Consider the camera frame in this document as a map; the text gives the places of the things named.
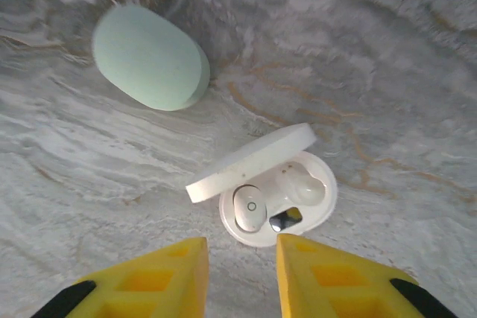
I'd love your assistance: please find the white wireless earbud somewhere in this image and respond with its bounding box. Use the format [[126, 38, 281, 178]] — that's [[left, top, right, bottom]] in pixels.
[[233, 185, 268, 233]]

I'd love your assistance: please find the pale green earbud charging case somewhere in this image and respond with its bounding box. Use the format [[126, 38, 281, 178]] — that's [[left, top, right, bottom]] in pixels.
[[92, 4, 212, 112]]

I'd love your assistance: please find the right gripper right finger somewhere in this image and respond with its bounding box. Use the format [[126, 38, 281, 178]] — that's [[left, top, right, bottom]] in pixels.
[[276, 233, 459, 318]]

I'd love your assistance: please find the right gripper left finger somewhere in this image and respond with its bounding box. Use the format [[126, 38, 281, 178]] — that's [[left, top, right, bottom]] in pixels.
[[31, 236, 209, 318]]

